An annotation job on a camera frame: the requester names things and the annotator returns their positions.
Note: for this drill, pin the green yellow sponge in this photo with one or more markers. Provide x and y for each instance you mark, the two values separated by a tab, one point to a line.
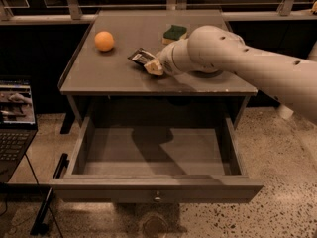
174	33

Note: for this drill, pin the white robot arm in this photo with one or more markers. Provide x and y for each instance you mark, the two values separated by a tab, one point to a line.
289	80

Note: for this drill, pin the black stand leg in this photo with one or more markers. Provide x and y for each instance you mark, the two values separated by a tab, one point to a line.
39	226

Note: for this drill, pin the open grey top drawer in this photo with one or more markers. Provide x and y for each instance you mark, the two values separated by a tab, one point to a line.
130	163

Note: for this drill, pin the grey cabinet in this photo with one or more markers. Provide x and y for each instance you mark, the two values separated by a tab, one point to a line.
95	73

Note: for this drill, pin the black laptop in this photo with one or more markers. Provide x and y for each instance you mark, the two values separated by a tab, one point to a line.
18	122

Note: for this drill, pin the metal drawer knob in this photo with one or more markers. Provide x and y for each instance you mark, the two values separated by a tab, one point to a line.
157	197

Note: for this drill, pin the orange fruit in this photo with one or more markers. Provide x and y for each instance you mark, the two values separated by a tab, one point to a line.
104	41

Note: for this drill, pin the white bowl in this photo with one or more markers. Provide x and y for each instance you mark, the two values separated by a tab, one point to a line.
207	71

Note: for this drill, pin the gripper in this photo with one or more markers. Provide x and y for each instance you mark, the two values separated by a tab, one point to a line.
165	60

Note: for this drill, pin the black rxbar chocolate wrapper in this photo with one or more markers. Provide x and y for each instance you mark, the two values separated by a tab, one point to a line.
141	56

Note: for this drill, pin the metal railing frame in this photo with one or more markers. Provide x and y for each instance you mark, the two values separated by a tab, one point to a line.
50	11

